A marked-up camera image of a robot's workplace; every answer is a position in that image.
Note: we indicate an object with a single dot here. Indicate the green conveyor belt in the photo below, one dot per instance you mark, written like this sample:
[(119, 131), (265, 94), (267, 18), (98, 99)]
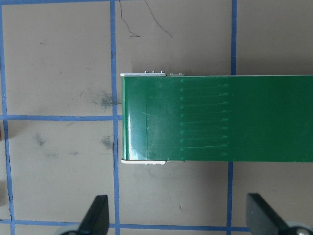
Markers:
[(176, 118)]

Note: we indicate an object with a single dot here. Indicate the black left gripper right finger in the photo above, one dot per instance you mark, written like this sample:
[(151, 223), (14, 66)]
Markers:
[(262, 219)]

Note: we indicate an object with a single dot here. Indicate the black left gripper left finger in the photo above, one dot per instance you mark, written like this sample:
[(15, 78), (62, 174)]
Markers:
[(96, 220)]

